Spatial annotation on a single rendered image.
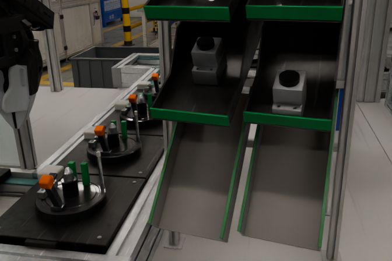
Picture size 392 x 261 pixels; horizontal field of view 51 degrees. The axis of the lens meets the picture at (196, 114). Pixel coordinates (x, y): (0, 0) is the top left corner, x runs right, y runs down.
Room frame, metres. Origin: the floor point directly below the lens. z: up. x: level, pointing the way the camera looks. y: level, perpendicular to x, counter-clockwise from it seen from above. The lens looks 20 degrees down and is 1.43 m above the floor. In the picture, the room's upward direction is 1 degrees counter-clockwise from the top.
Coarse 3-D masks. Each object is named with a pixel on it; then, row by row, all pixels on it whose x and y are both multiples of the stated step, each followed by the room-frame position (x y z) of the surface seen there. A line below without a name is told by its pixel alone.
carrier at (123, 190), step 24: (48, 168) 0.85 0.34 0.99; (72, 168) 0.78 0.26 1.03; (72, 192) 0.72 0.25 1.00; (96, 192) 0.74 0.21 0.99; (120, 192) 0.77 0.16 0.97; (24, 216) 0.69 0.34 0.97; (48, 216) 0.67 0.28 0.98; (72, 216) 0.67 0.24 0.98; (96, 216) 0.69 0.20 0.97; (120, 216) 0.68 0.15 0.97; (0, 240) 0.63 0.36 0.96; (24, 240) 0.62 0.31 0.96; (48, 240) 0.62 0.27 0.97; (72, 240) 0.61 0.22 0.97; (96, 240) 0.61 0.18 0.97
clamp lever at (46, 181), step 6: (54, 174) 0.68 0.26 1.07; (42, 180) 0.65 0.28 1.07; (48, 180) 0.65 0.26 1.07; (54, 180) 0.67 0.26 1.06; (42, 186) 0.65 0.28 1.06; (48, 186) 0.65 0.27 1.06; (54, 186) 0.67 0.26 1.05; (48, 192) 0.66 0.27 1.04; (54, 192) 0.67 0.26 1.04; (54, 198) 0.67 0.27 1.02; (60, 198) 0.68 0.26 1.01; (54, 204) 0.68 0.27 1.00; (60, 204) 0.68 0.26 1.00
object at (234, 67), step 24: (240, 0) 0.82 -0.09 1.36; (192, 24) 0.81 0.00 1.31; (216, 24) 0.86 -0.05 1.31; (240, 24) 0.84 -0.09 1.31; (240, 48) 0.77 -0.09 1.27; (240, 72) 0.67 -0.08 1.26; (168, 96) 0.68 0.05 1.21; (192, 96) 0.67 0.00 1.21; (216, 96) 0.66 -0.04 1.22; (168, 120) 0.63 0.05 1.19; (192, 120) 0.61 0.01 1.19; (216, 120) 0.59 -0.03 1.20
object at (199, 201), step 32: (192, 128) 0.74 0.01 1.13; (224, 128) 0.72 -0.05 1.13; (192, 160) 0.69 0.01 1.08; (224, 160) 0.68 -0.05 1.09; (160, 192) 0.63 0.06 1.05; (192, 192) 0.65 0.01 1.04; (224, 192) 0.63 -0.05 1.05; (160, 224) 0.62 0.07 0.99; (192, 224) 0.61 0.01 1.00; (224, 224) 0.56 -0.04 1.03
